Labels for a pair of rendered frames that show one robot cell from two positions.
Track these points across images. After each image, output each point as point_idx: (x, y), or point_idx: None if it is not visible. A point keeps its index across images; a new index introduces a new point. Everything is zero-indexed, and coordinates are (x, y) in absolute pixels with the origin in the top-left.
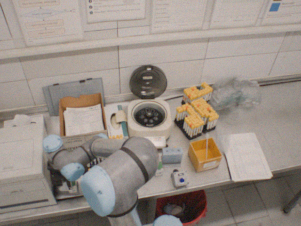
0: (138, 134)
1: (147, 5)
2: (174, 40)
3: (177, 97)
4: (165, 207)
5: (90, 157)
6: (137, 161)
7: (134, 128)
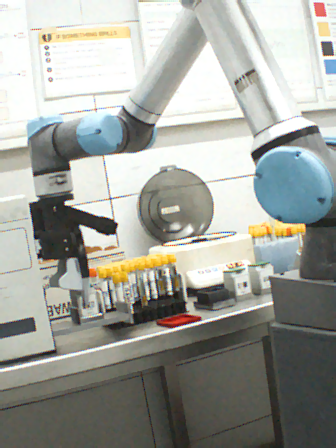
0: (192, 260)
1: (138, 66)
2: (197, 132)
3: None
4: None
5: (126, 124)
6: None
7: (179, 249)
